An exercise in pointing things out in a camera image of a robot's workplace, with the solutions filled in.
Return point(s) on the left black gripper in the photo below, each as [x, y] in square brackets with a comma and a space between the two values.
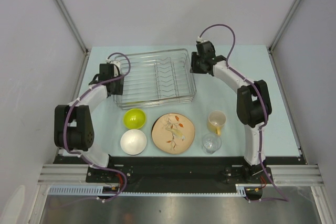
[118, 90]

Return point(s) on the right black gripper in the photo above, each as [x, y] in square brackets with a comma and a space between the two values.
[195, 69]

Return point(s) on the metal wire dish rack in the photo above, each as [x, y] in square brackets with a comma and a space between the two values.
[157, 78]

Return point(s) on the lime green bowl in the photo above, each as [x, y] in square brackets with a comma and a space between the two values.
[134, 119]

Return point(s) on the white bowl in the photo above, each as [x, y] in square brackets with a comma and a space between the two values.
[133, 142]

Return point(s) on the beige bird pattern plate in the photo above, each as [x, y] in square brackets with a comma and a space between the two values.
[173, 133]

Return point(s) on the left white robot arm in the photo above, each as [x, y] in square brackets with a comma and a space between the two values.
[73, 126]

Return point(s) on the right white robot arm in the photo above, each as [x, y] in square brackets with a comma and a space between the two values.
[253, 106]

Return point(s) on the yellow mug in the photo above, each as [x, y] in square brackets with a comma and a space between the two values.
[216, 121]

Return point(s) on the clear drinking glass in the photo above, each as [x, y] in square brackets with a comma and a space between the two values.
[211, 143]

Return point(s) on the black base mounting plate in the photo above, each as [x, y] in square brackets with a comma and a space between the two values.
[185, 174]

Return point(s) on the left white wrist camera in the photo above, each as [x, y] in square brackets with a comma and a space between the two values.
[116, 63]

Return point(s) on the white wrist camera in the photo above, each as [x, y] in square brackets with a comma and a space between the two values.
[200, 40]
[116, 63]

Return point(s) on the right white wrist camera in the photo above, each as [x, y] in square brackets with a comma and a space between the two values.
[200, 40]

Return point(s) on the aluminium frame rail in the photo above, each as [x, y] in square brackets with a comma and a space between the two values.
[282, 175]

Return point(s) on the light blue cable duct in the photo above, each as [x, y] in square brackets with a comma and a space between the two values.
[105, 191]

